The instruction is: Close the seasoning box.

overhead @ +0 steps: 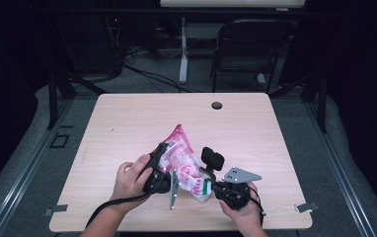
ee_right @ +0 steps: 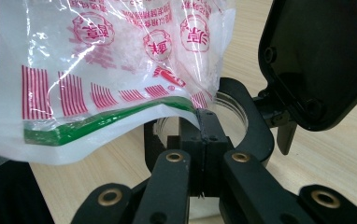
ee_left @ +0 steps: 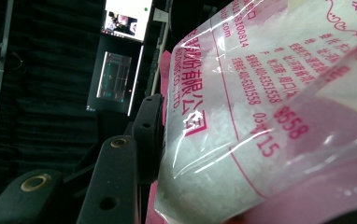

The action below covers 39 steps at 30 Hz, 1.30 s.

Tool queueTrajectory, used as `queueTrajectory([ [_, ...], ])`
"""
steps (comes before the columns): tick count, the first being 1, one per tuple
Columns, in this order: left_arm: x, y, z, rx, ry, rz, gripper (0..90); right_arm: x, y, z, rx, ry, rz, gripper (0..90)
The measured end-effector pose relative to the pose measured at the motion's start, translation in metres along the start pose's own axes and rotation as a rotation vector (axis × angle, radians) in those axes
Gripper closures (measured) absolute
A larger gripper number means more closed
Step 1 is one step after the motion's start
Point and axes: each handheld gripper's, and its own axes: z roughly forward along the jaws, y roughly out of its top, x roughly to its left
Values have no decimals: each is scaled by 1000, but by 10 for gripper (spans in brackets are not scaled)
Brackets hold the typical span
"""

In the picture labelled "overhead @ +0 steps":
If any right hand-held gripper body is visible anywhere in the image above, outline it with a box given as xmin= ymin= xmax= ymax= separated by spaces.
xmin=213 ymin=166 xmax=264 ymax=211

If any grey metal table bracket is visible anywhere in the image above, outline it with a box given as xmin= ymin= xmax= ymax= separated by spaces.
xmin=42 ymin=203 xmax=69 ymax=217

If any black gripper strap cable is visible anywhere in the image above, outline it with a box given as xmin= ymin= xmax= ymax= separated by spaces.
xmin=249 ymin=186 xmax=267 ymax=226
xmin=85 ymin=192 xmax=153 ymax=229

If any black folding chair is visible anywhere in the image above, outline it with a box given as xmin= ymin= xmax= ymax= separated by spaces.
xmin=210 ymin=18 xmax=298 ymax=95

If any black metal frame stand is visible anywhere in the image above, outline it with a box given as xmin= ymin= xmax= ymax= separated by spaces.
xmin=267 ymin=66 xmax=330 ymax=134
xmin=45 ymin=68 xmax=108 ymax=130

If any person's right hand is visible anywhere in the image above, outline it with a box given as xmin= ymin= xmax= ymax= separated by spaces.
xmin=218 ymin=181 xmax=261 ymax=229

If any person's left hand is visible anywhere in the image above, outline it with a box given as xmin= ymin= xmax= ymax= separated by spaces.
xmin=112 ymin=153 xmax=155 ymax=212

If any pink and white plastic bag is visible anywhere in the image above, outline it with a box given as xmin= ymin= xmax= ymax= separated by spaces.
xmin=158 ymin=123 xmax=213 ymax=198

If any dark equipment cabinet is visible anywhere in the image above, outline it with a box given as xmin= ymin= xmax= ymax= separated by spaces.
xmin=57 ymin=13 xmax=125 ymax=77

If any metal floor rail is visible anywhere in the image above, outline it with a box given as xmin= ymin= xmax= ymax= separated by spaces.
xmin=303 ymin=98 xmax=377 ymax=237
xmin=0 ymin=98 xmax=75 ymax=237

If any white desk leg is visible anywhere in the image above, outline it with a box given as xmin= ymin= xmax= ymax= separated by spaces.
xmin=178 ymin=16 xmax=190 ymax=85

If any black floor cable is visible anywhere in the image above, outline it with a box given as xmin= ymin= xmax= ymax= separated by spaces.
xmin=122 ymin=62 xmax=208 ymax=94

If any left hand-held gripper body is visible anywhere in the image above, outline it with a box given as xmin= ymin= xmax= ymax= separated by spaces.
xmin=142 ymin=157 xmax=181 ymax=211

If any black left gripper strap cable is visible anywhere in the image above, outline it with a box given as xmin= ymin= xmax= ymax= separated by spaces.
xmin=85 ymin=192 xmax=153 ymax=229

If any black right gripper strap cable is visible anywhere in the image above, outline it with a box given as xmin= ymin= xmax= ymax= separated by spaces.
xmin=249 ymin=186 xmax=267 ymax=226

